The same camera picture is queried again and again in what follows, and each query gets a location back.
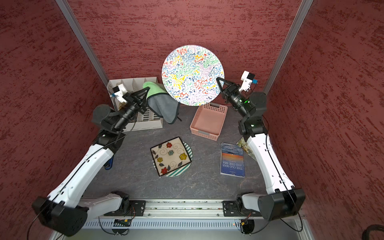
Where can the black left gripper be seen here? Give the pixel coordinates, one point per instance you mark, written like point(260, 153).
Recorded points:
point(134, 98)

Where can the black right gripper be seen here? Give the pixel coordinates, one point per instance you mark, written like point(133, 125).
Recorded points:
point(228, 91)

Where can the green grey microfibre cloth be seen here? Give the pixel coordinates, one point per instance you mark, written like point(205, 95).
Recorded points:
point(161, 103)

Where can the colourful speckled round plate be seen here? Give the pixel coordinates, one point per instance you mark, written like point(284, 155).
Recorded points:
point(189, 75)

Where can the square floral plate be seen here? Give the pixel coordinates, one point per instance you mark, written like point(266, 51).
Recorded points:
point(171, 156)

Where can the green white striped round plate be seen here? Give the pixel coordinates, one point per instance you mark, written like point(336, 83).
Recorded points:
point(180, 168)

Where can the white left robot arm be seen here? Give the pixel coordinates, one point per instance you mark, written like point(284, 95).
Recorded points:
point(65, 210)

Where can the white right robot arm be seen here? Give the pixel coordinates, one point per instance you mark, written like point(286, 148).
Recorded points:
point(282, 199)

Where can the white file organiser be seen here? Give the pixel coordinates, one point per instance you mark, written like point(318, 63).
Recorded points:
point(143, 121)

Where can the pink perforated plastic basket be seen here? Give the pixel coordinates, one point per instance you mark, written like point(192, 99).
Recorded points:
point(209, 120)

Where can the children's picture book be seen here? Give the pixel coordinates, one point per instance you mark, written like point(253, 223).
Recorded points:
point(245, 147)

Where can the blue old man sea book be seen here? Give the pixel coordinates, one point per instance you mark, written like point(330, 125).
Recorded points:
point(232, 160)

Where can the blue black stapler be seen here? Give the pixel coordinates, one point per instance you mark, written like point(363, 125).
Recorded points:
point(109, 164)

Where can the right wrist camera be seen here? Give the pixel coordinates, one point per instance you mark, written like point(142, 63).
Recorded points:
point(248, 79)

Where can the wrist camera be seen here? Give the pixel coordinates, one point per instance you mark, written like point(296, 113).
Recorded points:
point(118, 93)
point(248, 79)

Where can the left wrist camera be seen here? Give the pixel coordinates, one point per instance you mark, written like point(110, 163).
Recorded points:
point(118, 93)

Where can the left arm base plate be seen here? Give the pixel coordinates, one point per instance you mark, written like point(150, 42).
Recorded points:
point(133, 208)

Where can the aluminium corner post right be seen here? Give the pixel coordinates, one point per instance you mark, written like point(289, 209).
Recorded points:
point(292, 33)

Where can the aluminium corner post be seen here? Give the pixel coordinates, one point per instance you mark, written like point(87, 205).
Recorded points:
point(79, 33)
point(292, 33)

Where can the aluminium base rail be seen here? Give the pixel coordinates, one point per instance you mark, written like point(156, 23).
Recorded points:
point(155, 208)

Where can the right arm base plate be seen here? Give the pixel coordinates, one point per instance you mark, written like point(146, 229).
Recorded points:
point(235, 209)

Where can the aluminium corner post left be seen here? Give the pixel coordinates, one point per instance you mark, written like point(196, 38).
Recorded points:
point(79, 33)

